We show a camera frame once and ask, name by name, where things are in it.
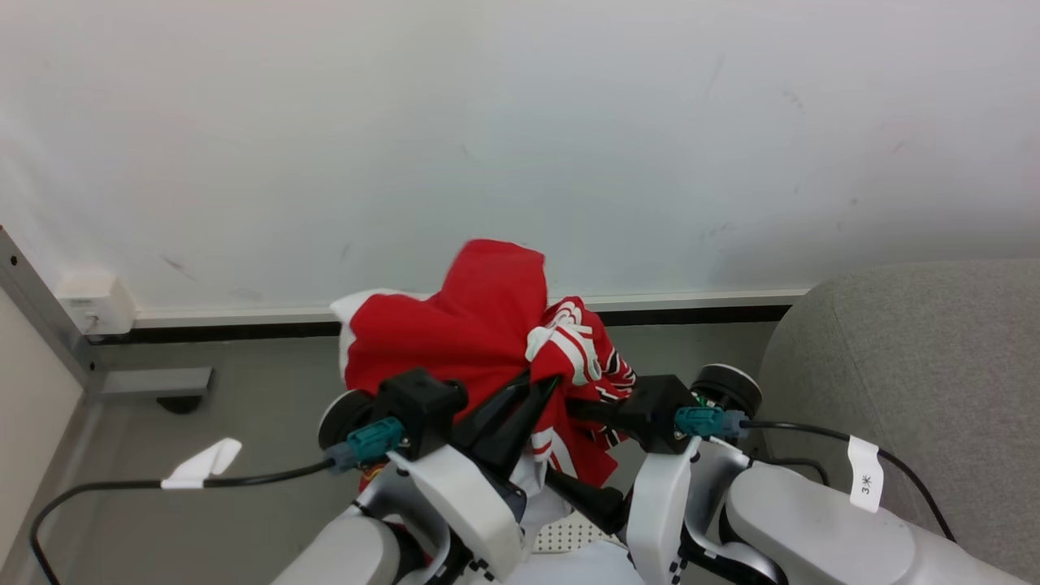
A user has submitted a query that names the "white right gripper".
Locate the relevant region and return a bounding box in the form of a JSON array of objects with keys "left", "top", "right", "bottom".
[{"left": 544, "top": 398, "right": 702, "bottom": 585}]

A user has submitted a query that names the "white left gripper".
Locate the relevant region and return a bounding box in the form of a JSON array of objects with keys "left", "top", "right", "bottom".
[{"left": 387, "top": 371, "right": 562, "bottom": 583}]

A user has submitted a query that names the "red and white sports garment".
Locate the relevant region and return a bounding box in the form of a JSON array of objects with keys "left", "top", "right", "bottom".
[{"left": 329, "top": 238, "right": 639, "bottom": 521}]

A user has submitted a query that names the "white perforated laundry basket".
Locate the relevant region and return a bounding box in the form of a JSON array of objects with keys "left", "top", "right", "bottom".
[{"left": 504, "top": 510, "right": 639, "bottom": 585}]

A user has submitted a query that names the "grey fabric sofa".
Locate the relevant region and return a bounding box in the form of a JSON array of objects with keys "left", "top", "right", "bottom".
[{"left": 754, "top": 259, "right": 1040, "bottom": 583}]

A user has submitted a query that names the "beige partition panel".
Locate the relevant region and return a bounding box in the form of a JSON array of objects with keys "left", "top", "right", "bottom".
[{"left": 0, "top": 288, "right": 85, "bottom": 563}]

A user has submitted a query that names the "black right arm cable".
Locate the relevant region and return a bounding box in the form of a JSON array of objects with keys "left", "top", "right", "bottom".
[{"left": 674, "top": 405, "right": 957, "bottom": 543}]

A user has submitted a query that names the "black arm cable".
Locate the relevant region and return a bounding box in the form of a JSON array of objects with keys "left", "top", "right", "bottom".
[
  {"left": 674, "top": 405, "right": 957, "bottom": 543},
  {"left": 30, "top": 416, "right": 405, "bottom": 585}
]

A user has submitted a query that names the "white cable tag with writing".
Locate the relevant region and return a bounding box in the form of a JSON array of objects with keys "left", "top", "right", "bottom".
[{"left": 847, "top": 435, "right": 885, "bottom": 514}]

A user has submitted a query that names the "white wall baseboard strip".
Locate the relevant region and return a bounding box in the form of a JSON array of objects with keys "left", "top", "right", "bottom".
[{"left": 132, "top": 287, "right": 814, "bottom": 330}]

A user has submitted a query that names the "blank white cable tag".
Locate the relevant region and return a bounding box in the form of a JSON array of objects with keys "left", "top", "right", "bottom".
[{"left": 160, "top": 438, "right": 244, "bottom": 491}]

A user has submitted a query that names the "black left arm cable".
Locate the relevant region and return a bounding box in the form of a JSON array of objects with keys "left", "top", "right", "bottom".
[{"left": 30, "top": 416, "right": 405, "bottom": 585}]

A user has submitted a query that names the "white wall outlet box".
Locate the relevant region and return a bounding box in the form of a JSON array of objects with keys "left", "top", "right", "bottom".
[{"left": 56, "top": 271, "right": 138, "bottom": 336}]

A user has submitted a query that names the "grey metal frame leg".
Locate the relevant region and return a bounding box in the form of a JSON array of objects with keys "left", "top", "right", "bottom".
[{"left": 0, "top": 227, "right": 215, "bottom": 398}]

